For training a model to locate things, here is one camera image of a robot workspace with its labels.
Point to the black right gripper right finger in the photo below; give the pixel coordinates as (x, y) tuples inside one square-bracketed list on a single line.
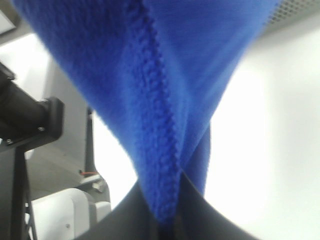
[(196, 219)]

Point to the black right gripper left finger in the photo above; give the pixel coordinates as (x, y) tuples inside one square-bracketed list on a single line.
[(130, 220)]

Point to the blue microfiber towel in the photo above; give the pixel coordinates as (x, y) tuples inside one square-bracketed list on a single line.
[(155, 72)]

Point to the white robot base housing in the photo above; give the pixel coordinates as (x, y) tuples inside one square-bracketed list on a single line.
[(68, 213)]

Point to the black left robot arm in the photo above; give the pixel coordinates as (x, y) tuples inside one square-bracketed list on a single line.
[(25, 124)]

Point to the grey perforated plastic basket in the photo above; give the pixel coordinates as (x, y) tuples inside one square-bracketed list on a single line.
[(289, 12)]

